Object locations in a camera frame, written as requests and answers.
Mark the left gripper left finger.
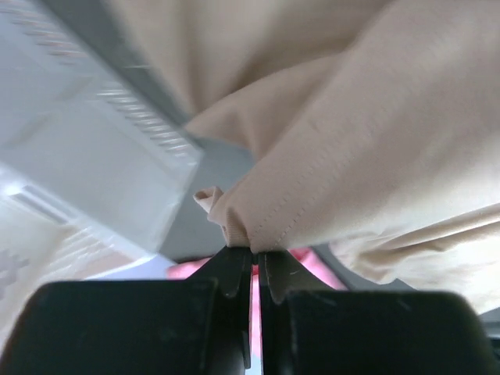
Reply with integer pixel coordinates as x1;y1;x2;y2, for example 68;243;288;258
1;248;252;375

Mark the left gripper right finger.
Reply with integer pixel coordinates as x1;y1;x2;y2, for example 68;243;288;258
258;252;496;374

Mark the white perforated file organizer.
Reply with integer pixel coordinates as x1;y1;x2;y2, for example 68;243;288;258
1;1;201;338

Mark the beige t shirt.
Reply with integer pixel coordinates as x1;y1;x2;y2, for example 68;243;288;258
110;1;499;313

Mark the pink folded t shirt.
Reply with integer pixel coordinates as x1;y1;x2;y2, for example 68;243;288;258
166;248;346;358

